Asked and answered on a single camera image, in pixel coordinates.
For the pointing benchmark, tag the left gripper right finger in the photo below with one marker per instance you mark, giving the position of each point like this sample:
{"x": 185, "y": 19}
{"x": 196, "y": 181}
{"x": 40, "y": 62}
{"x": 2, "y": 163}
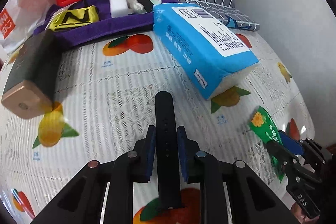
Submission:
{"x": 187, "y": 150}

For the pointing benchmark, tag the right hand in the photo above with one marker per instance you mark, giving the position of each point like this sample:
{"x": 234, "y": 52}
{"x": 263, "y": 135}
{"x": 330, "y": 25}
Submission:
{"x": 301, "y": 217}

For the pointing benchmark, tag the white Miniso plastic bag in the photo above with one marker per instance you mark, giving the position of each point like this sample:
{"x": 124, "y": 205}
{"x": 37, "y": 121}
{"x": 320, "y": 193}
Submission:
{"x": 19, "y": 19}

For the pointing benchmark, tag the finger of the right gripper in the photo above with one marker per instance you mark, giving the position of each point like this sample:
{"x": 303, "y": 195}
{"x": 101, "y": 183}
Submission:
{"x": 281, "y": 153}
{"x": 294, "y": 146}

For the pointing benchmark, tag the white cotton glove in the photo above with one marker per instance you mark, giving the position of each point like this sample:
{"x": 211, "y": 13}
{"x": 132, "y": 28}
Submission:
{"x": 141, "y": 6}

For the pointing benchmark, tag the blue tissue pack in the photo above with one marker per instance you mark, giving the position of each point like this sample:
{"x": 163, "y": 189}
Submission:
{"x": 212, "y": 56}

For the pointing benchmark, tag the dark green tea box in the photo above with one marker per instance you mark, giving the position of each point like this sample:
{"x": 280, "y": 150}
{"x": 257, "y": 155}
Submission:
{"x": 29, "y": 90}

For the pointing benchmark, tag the yellow black pouch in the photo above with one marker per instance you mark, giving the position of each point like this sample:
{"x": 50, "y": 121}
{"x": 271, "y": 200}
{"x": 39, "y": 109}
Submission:
{"x": 70, "y": 19}

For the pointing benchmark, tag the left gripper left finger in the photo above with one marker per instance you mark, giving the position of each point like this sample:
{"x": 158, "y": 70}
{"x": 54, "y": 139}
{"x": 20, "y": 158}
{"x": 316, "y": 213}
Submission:
{"x": 147, "y": 155}

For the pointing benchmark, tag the fruit print tablecloth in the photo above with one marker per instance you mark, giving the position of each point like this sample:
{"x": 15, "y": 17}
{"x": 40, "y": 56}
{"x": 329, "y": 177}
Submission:
{"x": 109, "y": 102}

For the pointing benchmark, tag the green snack packet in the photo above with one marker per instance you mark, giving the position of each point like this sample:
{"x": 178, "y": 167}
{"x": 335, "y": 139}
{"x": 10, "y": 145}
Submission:
{"x": 264, "y": 127}

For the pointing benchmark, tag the purple towel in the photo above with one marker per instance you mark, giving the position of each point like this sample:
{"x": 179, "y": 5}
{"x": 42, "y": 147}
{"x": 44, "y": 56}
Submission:
{"x": 105, "y": 27}

